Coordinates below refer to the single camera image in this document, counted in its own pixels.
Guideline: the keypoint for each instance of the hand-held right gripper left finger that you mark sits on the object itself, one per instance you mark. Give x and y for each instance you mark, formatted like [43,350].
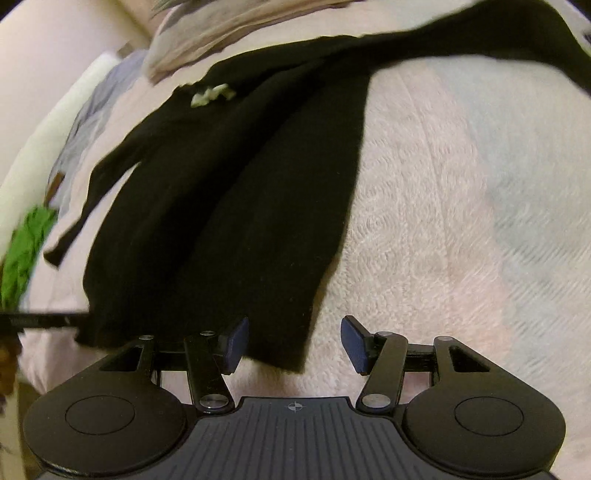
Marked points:
[236,344]

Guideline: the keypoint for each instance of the white pillow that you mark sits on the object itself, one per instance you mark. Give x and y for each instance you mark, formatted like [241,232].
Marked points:
[44,120]

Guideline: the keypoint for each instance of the beige folded cloth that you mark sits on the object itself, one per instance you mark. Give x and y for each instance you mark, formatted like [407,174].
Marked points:
[203,37]

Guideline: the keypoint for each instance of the bright green cloth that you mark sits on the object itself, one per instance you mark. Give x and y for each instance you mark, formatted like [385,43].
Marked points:
[25,256]

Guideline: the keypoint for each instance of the grey-blue bed sheet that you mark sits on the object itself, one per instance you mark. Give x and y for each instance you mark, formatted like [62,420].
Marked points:
[87,115]

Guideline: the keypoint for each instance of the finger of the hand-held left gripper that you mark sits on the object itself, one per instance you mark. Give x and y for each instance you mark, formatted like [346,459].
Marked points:
[41,320]

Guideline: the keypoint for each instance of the black garment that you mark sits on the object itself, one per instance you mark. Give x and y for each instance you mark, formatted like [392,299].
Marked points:
[221,198]

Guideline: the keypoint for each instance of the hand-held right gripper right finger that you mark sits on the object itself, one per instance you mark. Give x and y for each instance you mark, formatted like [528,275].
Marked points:
[353,344]

